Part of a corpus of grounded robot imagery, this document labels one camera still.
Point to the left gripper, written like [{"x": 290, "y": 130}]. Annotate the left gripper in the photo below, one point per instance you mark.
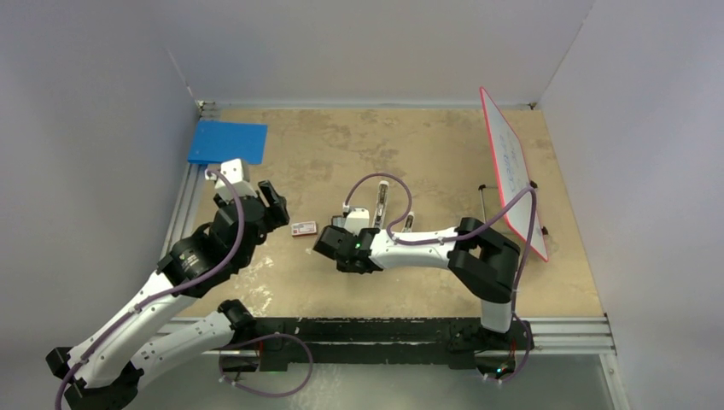
[{"x": 275, "y": 214}]

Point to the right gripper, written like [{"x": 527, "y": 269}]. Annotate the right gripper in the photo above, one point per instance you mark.
[{"x": 342, "y": 266}]

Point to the red white staple box sleeve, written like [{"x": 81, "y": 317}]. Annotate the red white staple box sleeve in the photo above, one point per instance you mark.
[{"x": 304, "y": 229}]

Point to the small white staple remover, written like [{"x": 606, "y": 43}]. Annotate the small white staple remover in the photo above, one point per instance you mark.
[{"x": 409, "y": 222}]

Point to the white stapler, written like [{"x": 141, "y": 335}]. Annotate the white stapler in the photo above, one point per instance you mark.
[{"x": 381, "y": 204}]

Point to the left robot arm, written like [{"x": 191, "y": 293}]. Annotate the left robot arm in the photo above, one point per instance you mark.
[{"x": 109, "y": 368}]

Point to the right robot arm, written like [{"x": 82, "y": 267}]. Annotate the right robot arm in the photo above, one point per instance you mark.
[{"x": 486, "y": 262}]

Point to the blue plastic board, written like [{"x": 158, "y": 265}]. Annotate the blue plastic board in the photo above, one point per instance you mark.
[{"x": 217, "y": 141}]

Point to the red framed whiteboard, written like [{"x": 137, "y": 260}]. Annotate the red framed whiteboard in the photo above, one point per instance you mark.
[{"x": 512, "y": 175}]

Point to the whiteboard metal stand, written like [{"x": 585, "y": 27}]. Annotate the whiteboard metal stand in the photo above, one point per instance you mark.
[{"x": 508, "y": 232}]

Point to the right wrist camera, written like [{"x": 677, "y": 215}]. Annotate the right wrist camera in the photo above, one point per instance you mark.
[{"x": 354, "y": 221}]

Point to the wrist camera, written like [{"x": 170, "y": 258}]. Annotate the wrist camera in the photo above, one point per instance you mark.
[
  {"x": 354, "y": 221},
  {"x": 231, "y": 173}
]

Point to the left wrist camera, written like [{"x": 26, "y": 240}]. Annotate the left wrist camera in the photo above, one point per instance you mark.
[{"x": 231, "y": 173}]

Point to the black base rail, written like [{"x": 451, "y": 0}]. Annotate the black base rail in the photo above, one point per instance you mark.
[{"x": 459, "y": 343}]

